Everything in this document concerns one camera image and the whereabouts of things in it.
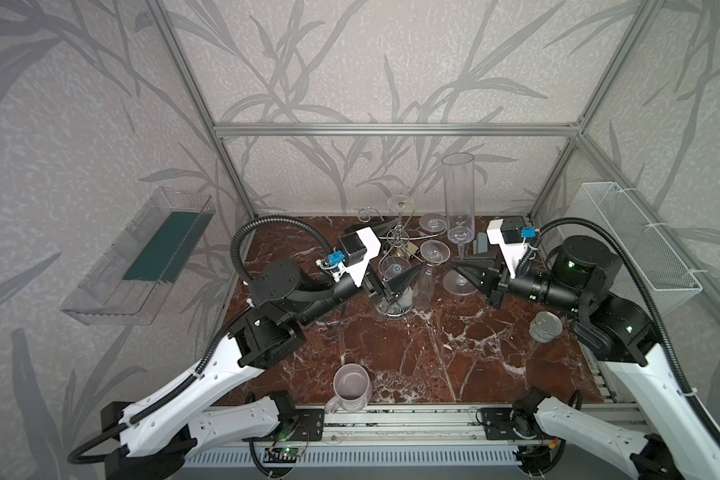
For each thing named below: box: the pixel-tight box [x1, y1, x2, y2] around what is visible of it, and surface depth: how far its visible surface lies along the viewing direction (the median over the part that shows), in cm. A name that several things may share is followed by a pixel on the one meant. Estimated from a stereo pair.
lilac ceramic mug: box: [324, 363, 373, 414], surface depth 75 cm
